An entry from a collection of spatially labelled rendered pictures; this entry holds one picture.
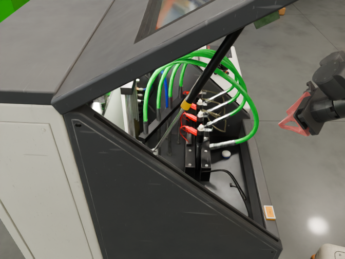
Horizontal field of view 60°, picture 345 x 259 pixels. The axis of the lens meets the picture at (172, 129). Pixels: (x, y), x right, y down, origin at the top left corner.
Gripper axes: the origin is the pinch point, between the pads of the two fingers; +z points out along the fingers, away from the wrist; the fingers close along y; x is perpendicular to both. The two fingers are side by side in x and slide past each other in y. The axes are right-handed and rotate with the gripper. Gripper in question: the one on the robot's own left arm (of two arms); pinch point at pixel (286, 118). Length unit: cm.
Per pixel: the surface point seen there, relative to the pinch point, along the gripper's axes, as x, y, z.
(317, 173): 123, -101, 106
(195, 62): -25.2, 0.1, 13.1
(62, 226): -15, 52, 46
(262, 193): 27.9, 1.4, 29.6
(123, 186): -15.4, 36.5, 21.6
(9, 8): -193, -97, 336
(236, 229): 17.3, 23.6, 18.1
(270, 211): 29.8, 7.3, 24.0
